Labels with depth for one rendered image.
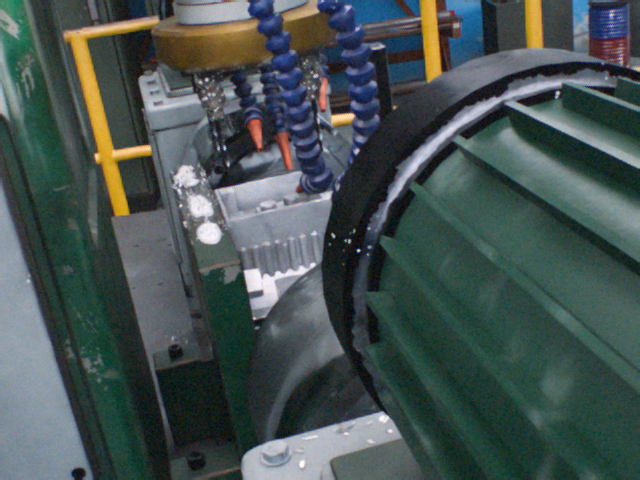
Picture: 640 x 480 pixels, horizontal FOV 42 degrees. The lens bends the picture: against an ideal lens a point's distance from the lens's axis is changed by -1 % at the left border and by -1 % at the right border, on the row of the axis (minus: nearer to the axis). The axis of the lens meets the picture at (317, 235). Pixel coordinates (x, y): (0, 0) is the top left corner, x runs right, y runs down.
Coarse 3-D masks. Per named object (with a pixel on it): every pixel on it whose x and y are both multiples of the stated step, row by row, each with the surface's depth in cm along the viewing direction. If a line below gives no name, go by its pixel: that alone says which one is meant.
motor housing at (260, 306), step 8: (312, 264) 87; (288, 272) 86; (296, 272) 86; (304, 272) 86; (264, 280) 86; (272, 280) 86; (264, 288) 85; (272, 288) 85; (264, 296) 85; (272, 296) 85; (256, 304) 85; (264, 304) 85; (272, 304) 85; (256, 312) 84; (264, 312) 84; (256, 320) 85; (256, 328) 83
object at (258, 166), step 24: (264, 96) 120; (240, 120) 111; (264, 120) 108; (288, 120) 108; (192, 144) 119; (240, 144) 107; (264, 144) 108; (336, 144) 111; (216, 168) 107; (240, 168) 108; (264, 168) 109; (336, 168) 111
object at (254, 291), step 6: (252, 270) 84; (258, 270) 84; (246, 276) 84; (252, 276) 84; (258, 276) 84; (252, 282) 84; (258, 282) 84; (252, 288) 83; (258, 288) 83; (252, 294) 84; (258, 294) 84
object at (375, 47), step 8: (376, 48) 98; (384, 48) 98; (376, 56) 98; (384, 56) 98; (376, 64) 99; (384, 64) 99; (376, 72) 99; (384, 72) 99; (376, 80) 99; (384, 80) 99; (384, 88) 100; (376, 96) 100; (384, 96) 100; (392, 96) 101; (384, 104) 101; (392, 104) 101; (384, 112) 101
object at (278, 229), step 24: (216, 192) 91; (240, 192) 92; (264, 192) 93; (288, 192) 94; (240, 216) 83; (264, 216) 84; (288, 216) 84; (312, 216) 85; (240, 240) 84; (264, 240) 85; (288, 240) 85; (312, 240) 86; (264, 264) 86; (288, 264) 86
